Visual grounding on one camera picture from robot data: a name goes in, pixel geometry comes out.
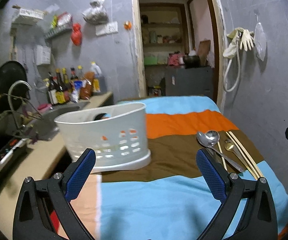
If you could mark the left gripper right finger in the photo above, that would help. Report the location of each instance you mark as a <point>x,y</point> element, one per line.
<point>258,220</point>

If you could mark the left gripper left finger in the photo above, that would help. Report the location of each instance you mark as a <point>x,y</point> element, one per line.
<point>38,199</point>

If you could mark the gold spoon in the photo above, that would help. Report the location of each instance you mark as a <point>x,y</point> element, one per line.
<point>230,146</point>

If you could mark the chrome kitchen faucet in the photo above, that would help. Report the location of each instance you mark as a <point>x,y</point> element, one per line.
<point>10,97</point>

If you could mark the single bamboo chopstick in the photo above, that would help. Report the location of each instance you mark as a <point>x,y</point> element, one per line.
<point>223,160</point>

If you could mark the round silver ladle spoon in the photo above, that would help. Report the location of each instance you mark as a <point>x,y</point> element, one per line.
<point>212,137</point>

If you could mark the striped blue orange brown cloth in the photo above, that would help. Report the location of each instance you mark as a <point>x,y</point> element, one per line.
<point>169,198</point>

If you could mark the large silver spoon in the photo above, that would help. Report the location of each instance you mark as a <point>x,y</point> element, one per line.
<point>201,138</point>

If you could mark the steel sink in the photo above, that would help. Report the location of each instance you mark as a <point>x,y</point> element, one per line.
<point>45,128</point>

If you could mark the hanging clear plastic bag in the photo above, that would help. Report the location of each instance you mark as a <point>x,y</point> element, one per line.
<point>260,40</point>

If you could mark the white rubber glove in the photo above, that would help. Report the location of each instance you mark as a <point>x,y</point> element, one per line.
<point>247,40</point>

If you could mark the white plastic utensil basket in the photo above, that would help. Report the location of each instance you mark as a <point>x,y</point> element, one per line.
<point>116,133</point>

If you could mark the wooden cutting board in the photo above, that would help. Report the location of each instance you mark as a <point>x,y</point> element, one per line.
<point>203,51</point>

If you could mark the dark grey cabinet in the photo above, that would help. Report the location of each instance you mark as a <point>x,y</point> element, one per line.
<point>187,82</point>

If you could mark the black bowl on cabinet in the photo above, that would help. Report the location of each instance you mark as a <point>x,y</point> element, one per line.
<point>191,61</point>

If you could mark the dark soy sauce bottle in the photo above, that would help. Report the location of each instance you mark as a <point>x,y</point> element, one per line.
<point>52,90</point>

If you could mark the brown snack bag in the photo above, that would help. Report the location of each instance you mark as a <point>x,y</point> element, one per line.
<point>87,86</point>

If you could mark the pink cloth on cabinet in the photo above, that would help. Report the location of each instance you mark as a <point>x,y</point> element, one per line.
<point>176,59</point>

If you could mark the black wok pan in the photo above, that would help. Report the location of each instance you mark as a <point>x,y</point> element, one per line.
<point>10,72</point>

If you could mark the green box on shelf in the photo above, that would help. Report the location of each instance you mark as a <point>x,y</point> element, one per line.
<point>150,60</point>

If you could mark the wooden shelf unit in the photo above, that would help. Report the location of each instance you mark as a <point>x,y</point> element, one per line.
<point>164,31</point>

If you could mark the red plastic bag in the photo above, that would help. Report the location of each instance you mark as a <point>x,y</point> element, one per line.
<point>76,35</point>

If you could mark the white wall box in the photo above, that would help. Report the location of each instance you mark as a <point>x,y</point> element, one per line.
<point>43,55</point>

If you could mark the metal wall spice rack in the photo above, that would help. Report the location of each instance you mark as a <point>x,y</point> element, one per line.
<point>57,31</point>

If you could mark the orange wall hook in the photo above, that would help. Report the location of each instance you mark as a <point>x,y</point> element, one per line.
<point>127,25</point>

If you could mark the white wall basket shelf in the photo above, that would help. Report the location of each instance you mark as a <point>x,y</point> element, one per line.
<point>27,16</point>

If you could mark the white wall socket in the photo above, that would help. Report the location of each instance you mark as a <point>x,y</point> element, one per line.
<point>106,29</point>

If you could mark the grey plastic bag on wall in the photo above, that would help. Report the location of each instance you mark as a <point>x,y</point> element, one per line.
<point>96,14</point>

